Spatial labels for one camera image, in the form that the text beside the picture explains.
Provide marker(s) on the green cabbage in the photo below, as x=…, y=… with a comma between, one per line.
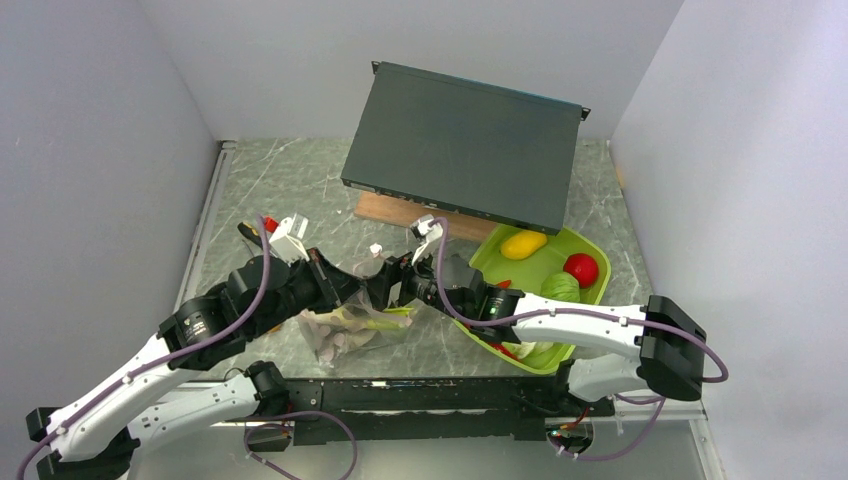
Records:
x=562, y=287

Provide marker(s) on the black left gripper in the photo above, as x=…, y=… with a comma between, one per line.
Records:
x=333, y=285

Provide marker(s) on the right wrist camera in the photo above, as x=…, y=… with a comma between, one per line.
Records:
x=428, y=232

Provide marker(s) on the long red chili pepper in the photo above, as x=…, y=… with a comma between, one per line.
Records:
x=501, y=349

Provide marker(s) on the white cauliflower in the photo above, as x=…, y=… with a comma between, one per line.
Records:
x=525, y=349

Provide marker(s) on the wooden block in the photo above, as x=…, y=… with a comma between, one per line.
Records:
x=403, y=213

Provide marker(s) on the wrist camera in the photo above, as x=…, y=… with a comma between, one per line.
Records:
x=428, y=232
x=286, y=235

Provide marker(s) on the clear zip top bag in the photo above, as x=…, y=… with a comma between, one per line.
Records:
x=334, y=337

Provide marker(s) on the green celery stalks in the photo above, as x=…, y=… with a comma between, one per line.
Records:
x=356, y=318

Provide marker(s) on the yellow bell pepper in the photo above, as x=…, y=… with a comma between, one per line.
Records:
x=522, y=245

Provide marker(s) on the red tomato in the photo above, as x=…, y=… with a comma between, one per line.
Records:
x=583, y=268

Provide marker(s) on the aluminium rail left edge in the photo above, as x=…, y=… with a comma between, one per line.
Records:
x=203, y=230

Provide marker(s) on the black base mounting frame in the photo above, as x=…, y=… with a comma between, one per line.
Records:
x=522, y=408

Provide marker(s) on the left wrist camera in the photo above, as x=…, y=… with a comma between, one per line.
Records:
x=286, y=235

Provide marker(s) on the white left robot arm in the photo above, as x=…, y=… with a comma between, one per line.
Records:
x=97, y=436

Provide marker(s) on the dark rack server chassis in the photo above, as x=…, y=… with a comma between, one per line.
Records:
x=465, y=146

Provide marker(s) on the green plastic tray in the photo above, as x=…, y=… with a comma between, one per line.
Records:
x=527, y=276

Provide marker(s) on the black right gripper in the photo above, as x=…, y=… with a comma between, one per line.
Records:
x=380, y=285

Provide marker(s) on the black yellow screwdriver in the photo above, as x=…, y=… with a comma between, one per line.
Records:
x=250, y=248
x=249, y=233

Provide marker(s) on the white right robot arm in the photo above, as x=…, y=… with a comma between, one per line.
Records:
x=655, y=346

